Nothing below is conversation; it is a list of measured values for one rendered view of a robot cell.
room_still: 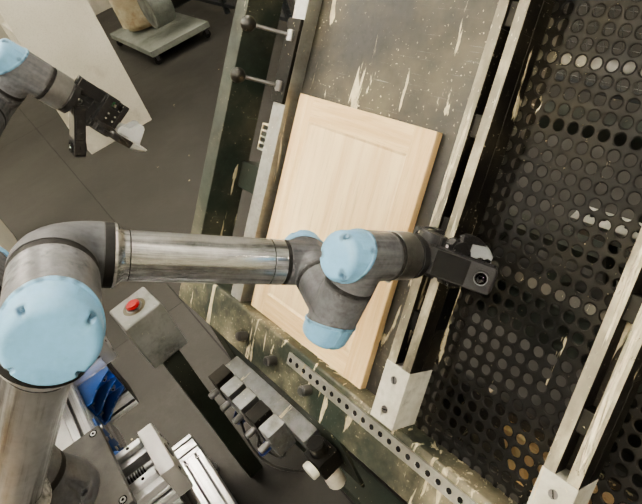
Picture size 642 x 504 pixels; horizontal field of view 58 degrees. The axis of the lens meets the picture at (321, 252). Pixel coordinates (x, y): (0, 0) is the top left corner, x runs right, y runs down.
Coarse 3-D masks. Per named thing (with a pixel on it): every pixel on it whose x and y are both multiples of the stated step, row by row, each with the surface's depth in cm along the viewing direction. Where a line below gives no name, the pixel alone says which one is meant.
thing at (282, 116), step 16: (304, 0) 138; (320, 0) 139; (304, 16) 138; (304, 32) 139; (304, 48) 141; (304, 64) 142; (288, 96) 143; (272, 112) 147; (288, 112) 145; (272, 128) 147; (288, 128) 146; (272, 144) 147; (272, 160) 147; (272, 176) 149; (256, 192) 152; (272, 192) 150; (256, 208) 152; (272, 208) 152; (256, 224) 152; (240, 288) 157
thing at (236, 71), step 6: (234, 72) 139; (240, 72) 139; (234, 78) 139; (240, 78) 139; (246, 78) 141; (252, 78) 141; (258, 78) 142; (270, 84) 142; (276, 84) 142; (282, 84) 142; (276, 90) 143
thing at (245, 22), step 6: (246, 18) 136; (252, 18) 136; (240, 24) 137; (246, 24) 136; (252, 24) 136; (258, 24) 138; (246, 30) 137; (252, 30) 138; (270, 30) 138; (276, 30) 139; (288, 30) 139; (288, 36) 139
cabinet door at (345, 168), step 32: (320, 128) 137; (352, 128) 129; (384, 128) 122; (416, 128) 116; (288, 160) 145; (320, 160) 137; (352, 160) 129; (384, 160) 122; (416, 160) 116; (288, 192) 145; (320, 192) 137; (352, 192) 129; (384, 192) 122; (416, 192) 116; (288, 224) 146; (320, 224) 137; (352, 224) 129; (384, 224) 122; (256, 288) 155; (288, 288) 146; (384, 288) 122; (288, 320) 145; (384, 320) 123; (320, 352) 136; (352, 352) 128
